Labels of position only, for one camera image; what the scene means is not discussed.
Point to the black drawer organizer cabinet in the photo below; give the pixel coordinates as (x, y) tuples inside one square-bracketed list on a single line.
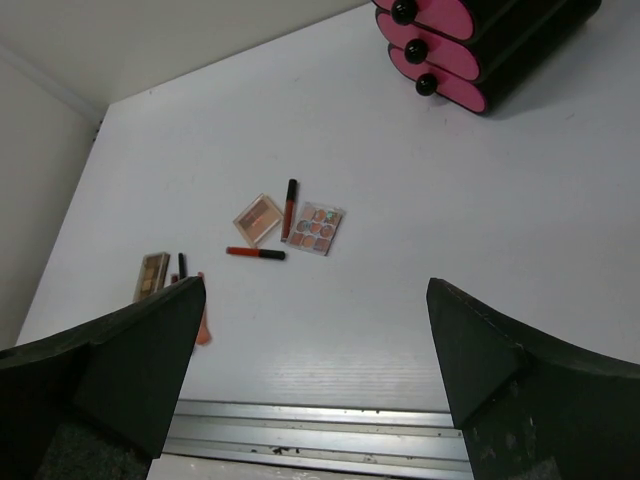
[(512, 38)]

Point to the long silver eyeshadow palette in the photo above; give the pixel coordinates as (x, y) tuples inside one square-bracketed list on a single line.
[(152, 275)]

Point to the aluminium table edge rail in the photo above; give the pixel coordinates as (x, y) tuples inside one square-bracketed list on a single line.
[(387, 443)]

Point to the dark red lip gloss tube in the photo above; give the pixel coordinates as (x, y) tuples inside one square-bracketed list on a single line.
[(289, 211)]

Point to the black makeup brush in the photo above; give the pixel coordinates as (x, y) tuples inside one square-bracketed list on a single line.
[(182, 266)]

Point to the orange lip gloss tube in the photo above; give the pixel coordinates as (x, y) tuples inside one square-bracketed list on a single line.
[(269, 254)]

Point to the clear nine-pan eyeshadow palette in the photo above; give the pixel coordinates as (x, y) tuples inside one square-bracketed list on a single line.
[(315, 228)]

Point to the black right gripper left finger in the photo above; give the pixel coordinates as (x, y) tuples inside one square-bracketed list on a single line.
[(96, 401)]

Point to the square brown eyeshadow palette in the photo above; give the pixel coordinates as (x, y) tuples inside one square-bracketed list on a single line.
[(258, 220)]

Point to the pink top drawer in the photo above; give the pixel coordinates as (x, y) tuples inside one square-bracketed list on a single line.
[(448, 17)]

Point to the pink makeup brush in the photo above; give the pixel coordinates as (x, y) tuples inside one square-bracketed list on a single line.
[(204, 336)]

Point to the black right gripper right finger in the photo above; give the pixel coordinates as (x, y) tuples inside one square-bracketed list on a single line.
[(529, 405)]

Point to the pink bottom drawer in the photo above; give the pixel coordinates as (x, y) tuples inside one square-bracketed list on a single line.
[(430, 79)]

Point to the pink drawer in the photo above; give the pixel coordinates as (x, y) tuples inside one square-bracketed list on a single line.
[(441, 51), (430, 79), (448, 17)]

